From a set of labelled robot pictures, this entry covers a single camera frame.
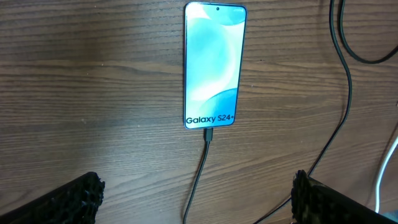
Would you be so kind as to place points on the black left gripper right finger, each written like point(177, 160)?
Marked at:
point(315, 203)

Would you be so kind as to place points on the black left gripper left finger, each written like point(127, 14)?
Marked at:
point(76, 202)

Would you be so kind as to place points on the blue-screen smartphone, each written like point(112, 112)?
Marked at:
point(214, 42)

